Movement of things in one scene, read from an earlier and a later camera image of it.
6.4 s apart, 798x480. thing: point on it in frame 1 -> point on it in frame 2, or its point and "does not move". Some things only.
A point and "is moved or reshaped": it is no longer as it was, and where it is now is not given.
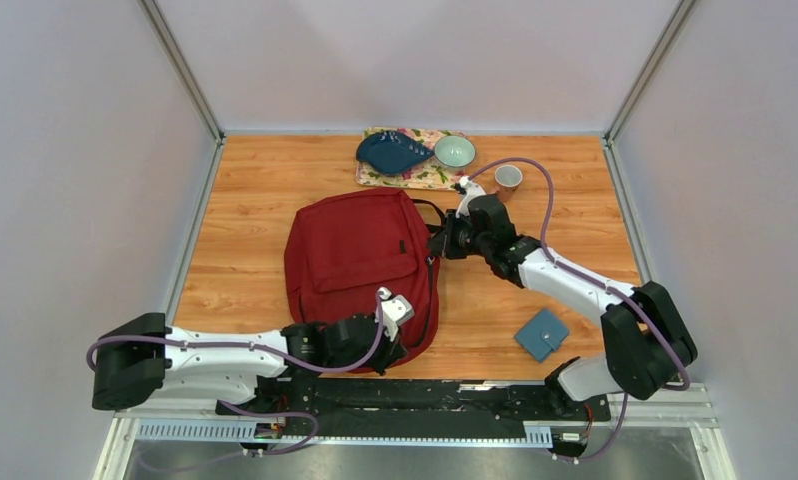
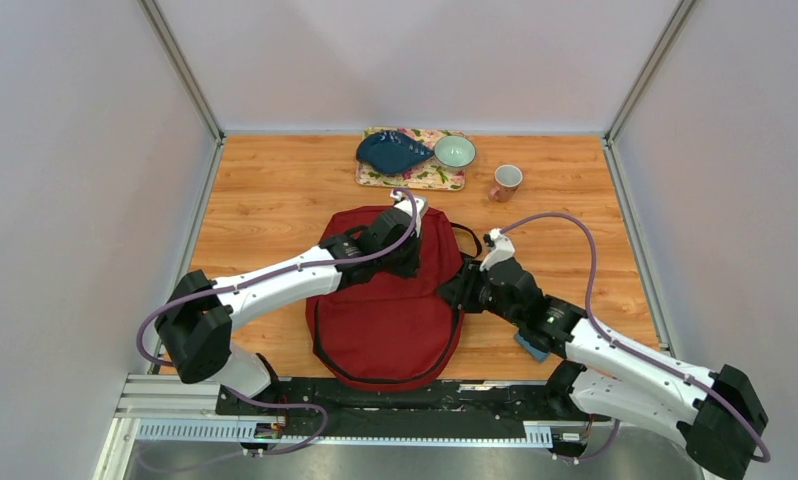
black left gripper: (392, 352) -> (410, 268)
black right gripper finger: (439, 245) -> (454, 292)
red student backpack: (341, 251) is moved or reshaped
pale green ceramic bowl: (454, 152) does not move
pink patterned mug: (507, 180) does not move
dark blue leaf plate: (388, 152) does not move
